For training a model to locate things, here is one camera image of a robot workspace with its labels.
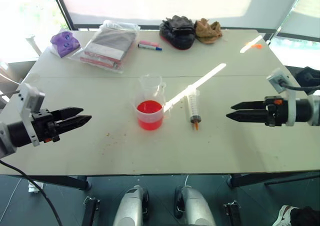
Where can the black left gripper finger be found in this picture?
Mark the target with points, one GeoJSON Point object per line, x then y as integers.
{"type": "Point", "coordinates": [68, 111]}
{"type": "Point", "coordinates": [75, 121]}

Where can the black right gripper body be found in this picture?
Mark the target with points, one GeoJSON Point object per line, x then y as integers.
{"type": "Point", "coordinates": [276, 112]}

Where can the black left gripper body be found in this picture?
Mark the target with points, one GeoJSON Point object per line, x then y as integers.
{"type": "Point", "coordinates": [43, 126]}

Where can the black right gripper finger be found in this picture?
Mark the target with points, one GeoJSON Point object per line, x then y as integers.
{"type": "Point", "coordinates": [250, 105]}
{"type": "Point", "coordinates": [247, 116]}

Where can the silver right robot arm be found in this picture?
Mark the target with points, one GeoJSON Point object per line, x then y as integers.
{"type": "Point", "coordinates": [303, 110]}

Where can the clear syringe orange tip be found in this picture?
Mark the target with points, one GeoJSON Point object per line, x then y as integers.
{"type": "Point", "coordinates": [192, 106]}

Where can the beaker with red liquid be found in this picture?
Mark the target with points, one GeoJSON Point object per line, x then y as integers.
{"type": "Point", "coordinates": [149, 116]}

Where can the clear empty measuring cup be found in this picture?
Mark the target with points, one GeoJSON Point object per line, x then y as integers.
{"type": "Point", "coordinates": [151, 84]}

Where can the black angular housing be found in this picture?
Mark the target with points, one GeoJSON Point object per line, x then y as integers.
{"type": "Point", "coordinates": [308, 79]}

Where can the orange plastic scrap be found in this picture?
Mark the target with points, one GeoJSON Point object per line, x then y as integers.
{"type": "Point", "coordinates": [256, 46]}

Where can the purple crumpled bag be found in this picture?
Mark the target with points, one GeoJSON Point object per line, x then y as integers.
{"type": "Point", "coordinates": [64, 43]}

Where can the clear bag with books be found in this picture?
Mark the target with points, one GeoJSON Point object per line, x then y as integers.
{"type": "Point", "coordinates": [110, 44]}

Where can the brown crumpled cloth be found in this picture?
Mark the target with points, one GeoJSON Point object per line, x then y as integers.
{"type": "Point", "coordinates": [207, 31]}

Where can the black cloth bundle red edge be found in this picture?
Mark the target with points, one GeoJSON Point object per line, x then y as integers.
{"type": "Point", "coordinates": [178, 33]}

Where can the white sneaker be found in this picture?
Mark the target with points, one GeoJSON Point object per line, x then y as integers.
{"type": "Point", "coordinates": [283, 214]}

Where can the blue whiteboard marker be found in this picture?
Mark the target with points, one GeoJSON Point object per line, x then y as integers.
{"type": "Point", "coordinates": [148, 46]}

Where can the silver left robot leg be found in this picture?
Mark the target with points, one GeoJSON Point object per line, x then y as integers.
{"type": "Point", "coordinates": [131, 208]}

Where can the silver robot leg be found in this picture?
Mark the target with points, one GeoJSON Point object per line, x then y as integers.
{"type": "Point", "coordinates": [131, 208]}
{"type": "Point", "coordinates": [193, 208]}

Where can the pink marker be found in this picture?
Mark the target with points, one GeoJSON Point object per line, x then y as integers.
{"type": "Point", "coordinates": [149, 43]}

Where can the silver right robot leg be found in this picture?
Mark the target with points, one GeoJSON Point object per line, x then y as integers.
{"type": "Point", "coordinates": [193, 208]}

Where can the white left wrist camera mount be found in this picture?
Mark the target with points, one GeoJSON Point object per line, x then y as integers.
{"type": "Point", "coordinates": [29, 99]}

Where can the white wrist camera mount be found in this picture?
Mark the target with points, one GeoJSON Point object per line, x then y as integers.
{"type": "Point", "coordinates": [277, 78]}
{"type": "Point", "coordinates": [29, 99]}

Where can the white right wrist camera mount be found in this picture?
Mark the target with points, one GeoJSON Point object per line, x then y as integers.
{"type": "Point", "coordinates": [277, 78]}

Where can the black table frame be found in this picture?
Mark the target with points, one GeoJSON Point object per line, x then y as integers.
{"type": "Point", "coordinates": [65, 181]}

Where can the black metal floor bracket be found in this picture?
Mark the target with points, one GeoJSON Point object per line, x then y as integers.
{"type": "Point", "coordinates": [232, 213]}
{"type": "Point", "coordinates": [89, 211]}

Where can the black window post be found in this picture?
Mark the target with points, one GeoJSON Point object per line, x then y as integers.
{"type": "Point", "coordinates": [62, 6]}

